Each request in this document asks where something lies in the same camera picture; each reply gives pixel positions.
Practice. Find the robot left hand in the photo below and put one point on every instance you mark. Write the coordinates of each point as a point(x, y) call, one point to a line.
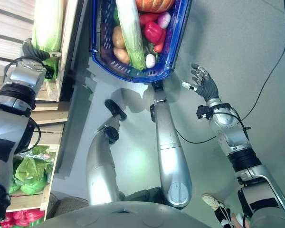
point(34, 51)

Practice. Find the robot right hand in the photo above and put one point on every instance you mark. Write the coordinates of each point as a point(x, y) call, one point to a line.
point(207, 86)

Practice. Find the napa cabbage pale green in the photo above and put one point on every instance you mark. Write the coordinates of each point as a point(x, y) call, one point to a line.
point(47, 26)

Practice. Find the robot left arm silver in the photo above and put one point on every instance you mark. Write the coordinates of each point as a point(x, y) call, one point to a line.
point(12, 123)

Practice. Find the robot right arm silver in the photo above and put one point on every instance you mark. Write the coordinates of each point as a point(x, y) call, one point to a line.
point(230, 135)

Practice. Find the blue plastic shopping basket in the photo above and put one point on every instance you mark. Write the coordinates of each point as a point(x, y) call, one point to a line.
point(98, 35)

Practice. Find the wooden produce shelf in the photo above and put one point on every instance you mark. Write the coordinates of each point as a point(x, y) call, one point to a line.
point(67, 35)

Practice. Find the small white pink turnip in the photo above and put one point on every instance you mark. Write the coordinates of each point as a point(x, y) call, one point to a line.
point(150, 61)

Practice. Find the orange red carrot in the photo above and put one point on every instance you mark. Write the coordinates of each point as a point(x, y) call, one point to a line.
point(160, 44)

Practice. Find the red bell pepper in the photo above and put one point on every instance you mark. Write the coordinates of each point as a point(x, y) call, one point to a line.
point(153, 32)

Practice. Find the brown potato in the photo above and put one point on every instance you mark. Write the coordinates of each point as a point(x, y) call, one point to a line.
point(121, 55)
point(118, 36)

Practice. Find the green pepper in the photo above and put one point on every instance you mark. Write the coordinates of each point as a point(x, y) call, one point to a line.
point(116, 16)

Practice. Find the red tomato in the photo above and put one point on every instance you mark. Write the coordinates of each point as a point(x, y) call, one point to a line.
point(147, 18)

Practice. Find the long napa cabbage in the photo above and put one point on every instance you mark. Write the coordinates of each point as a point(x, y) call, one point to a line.
point(131, 35)

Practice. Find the orange pumpkin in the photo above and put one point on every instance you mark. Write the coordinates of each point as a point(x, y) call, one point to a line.
point(154, 5)

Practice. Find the person's foot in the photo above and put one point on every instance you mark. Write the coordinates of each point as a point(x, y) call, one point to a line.
point(211, 201)

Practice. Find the green lettuce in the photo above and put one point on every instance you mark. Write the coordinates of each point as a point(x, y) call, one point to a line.
point(32, 171)

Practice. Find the person's hand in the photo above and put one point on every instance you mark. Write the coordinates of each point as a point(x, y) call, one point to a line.
point(236, 221)

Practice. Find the robot torso grey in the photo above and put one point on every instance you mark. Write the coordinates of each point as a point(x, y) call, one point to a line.
point(123, 216)

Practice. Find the brown woven cushion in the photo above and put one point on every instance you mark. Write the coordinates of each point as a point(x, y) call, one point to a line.
point(66, 204)

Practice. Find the red bagged produce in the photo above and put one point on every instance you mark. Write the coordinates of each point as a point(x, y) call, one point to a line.
point(19, 217)

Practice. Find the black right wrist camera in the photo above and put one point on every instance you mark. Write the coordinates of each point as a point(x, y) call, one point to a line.
point(202, 112)

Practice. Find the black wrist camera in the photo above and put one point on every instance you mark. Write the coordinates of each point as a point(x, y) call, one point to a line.
point(51, 72)
point(202, 112)

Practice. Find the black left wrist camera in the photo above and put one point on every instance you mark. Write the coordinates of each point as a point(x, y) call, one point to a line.
point(51, 72)

